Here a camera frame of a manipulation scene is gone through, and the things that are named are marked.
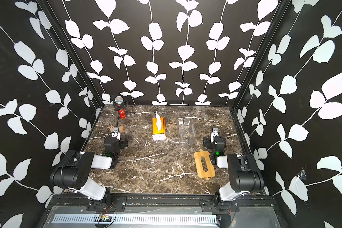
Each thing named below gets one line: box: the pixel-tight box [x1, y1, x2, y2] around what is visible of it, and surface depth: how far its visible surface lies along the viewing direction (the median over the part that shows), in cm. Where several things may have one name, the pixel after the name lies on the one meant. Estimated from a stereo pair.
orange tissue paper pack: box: [152, 110, 167, 141], surface depth 98 cm
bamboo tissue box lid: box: [193, 149, 216, 181], surface depth 90 cm
